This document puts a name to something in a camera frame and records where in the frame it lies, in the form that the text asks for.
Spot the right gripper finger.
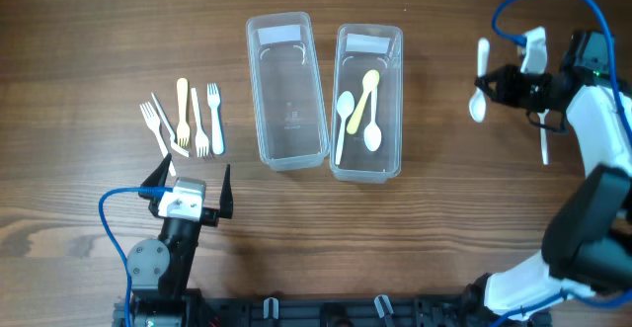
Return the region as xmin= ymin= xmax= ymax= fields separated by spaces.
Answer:
xmin=475 ymin=64 xmax=509 ymax=86
xmin=478 ymin=85 xmax=507 ymax=104

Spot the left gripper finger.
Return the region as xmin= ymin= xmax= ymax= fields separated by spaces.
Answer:
xmin=138 ymin=154 xmax=172 ymax=200
xmin=219 ymin=164 xmax=234 ymax=219

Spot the white spoon wide handle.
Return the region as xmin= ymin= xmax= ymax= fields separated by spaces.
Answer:
xmin=468 ymin=38 xmax=490 ymax=123

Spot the thin white fork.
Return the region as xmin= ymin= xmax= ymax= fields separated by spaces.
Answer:
xmin=151 ymin=93 xmax=190 ymax=157

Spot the yellow plastic fork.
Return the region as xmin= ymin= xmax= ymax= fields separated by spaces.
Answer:
xmin=176 ymin=78 xmax=191 ymax=148

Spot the white fork slim handle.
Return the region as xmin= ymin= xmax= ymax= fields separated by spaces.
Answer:
xmin=191 ymin=88 xmax=210 ymax=158

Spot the white fork bluish handle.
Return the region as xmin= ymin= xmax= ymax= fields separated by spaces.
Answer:
xmin=207 ymin=83 xmax=224 ymax=155

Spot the yellow plastic spoon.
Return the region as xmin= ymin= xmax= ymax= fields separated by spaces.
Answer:
xmin=347 ymin=69 xmax=380 ymax=134

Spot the white spoon long handle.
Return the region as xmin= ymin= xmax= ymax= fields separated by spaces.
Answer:
xmin=335 ymin=91 xmax=355 ymax=165

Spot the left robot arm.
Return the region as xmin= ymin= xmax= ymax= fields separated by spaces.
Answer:
xmin=121 ymin=155 xmax=233 ymax=326

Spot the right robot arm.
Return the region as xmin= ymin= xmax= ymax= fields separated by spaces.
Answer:
xmin=475 ymin=28 xmax=631 ymax=326

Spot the left clear plastic container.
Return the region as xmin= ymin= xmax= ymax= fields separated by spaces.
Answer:
xmin=246 ymin=12 xmax=329 ymax=171

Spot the clear plastic container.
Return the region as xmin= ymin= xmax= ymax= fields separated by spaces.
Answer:
xmin=330 ymin=24 xmax=404 ymax=184
xmin=246 ymin=12 xmax=329 ymax=171

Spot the right clear plastic container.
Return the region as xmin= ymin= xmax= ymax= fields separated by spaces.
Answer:
xmin=330 ymin=24 xmax=404 ymax=184

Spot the white fork far left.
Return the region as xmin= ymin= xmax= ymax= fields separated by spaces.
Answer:
xmin=139 ymin=102 xmax=169 ymax=157

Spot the left blue cable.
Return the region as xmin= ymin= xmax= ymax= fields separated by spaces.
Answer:
xmin=98 ymin=186 xmax=174 ymax=327

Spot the blue cable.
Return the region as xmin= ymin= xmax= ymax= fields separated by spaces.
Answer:
xmin=98 ymin=186 xmax=174 ymax=327
xmin=491 ymin=0 xmax=632 ymax=327

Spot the right blue cable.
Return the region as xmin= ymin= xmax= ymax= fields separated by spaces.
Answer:
xmin=491 ymin=0 xmax=632 ymax=327

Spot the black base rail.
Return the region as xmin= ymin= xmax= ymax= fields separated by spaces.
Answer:
xmin=113 ymin=294 xmax=478 ymax=327

